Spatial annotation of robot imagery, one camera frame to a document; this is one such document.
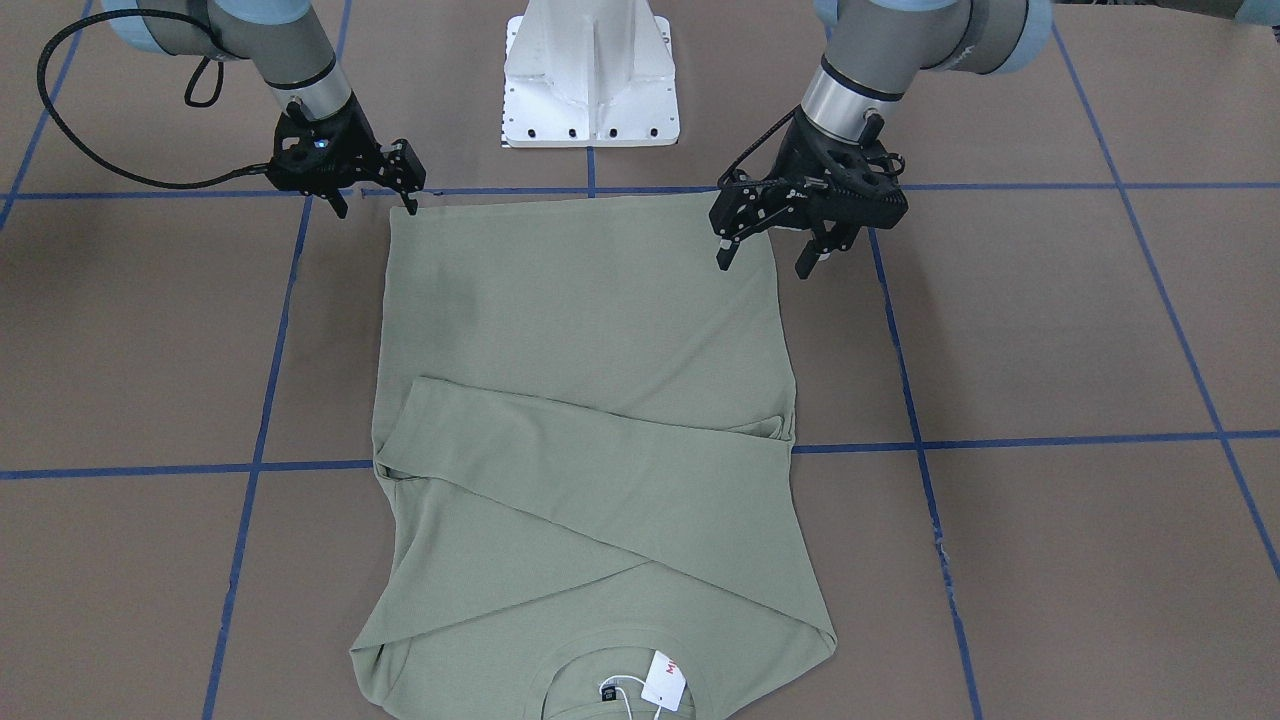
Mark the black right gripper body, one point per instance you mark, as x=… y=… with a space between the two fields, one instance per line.
x=352 y=140

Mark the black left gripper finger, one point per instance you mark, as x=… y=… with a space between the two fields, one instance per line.
x=728 y=247
x=818 y=248

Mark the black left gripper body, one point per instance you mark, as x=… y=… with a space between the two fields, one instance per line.
x=800 y=153

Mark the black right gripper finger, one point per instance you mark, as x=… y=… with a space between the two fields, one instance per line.
x=336 y=199
x=409 y=199

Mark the olive green long-sleeve shirt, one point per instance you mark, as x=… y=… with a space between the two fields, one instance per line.
x=584 y=430

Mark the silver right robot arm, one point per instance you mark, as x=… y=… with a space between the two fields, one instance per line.
x=285 y=41

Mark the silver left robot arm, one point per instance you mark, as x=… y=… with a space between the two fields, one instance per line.
x=875 y=50

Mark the white hang tag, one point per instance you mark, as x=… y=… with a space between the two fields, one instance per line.
x=664 y=685

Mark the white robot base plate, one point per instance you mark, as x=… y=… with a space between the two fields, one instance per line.
x=589 y=74

